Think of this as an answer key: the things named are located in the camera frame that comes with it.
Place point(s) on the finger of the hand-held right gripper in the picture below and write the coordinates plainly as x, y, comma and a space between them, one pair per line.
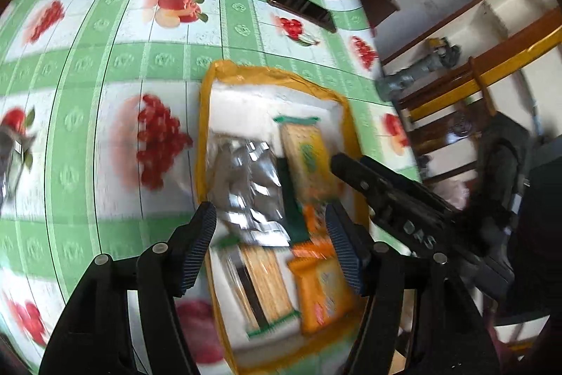
351, 173

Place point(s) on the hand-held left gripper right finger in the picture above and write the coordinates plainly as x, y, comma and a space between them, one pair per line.
344, 252

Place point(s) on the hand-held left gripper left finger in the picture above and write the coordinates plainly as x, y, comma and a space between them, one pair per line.
198, 243

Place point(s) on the large orange biscuit packet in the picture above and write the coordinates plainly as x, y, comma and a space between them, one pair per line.
322, 296

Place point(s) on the small cracker packet green ends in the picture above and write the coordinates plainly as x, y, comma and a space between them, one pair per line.
303, 155

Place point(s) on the silver foil snack packet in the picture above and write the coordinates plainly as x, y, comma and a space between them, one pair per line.
246, 186

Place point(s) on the white tray with yellow tape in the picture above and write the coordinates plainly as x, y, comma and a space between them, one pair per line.
246, 107

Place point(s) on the orange snack packet round print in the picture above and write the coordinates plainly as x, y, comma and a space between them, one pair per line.
312, 221

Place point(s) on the dark green snack packet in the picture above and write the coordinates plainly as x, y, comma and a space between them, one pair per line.
292, 203

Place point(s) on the long cracker packet green ends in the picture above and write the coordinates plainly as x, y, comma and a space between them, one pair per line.
263, 287

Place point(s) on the dark cloth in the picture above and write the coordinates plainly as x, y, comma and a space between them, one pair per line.
500, 155

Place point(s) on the grey metal flashlight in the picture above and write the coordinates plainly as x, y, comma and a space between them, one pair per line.
417, 71

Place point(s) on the wooden chair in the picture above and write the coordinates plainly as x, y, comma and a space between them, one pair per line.
478, 72

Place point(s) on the black smartphone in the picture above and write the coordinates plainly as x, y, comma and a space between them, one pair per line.
298, 6

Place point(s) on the green checked fruit-print tablecloth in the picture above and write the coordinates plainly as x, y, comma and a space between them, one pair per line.
109, 63

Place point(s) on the crumpled silver wrapper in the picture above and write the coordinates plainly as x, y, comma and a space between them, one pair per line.
11, 164

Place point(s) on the white shelf unit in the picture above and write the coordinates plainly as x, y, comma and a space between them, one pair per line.
505, 6

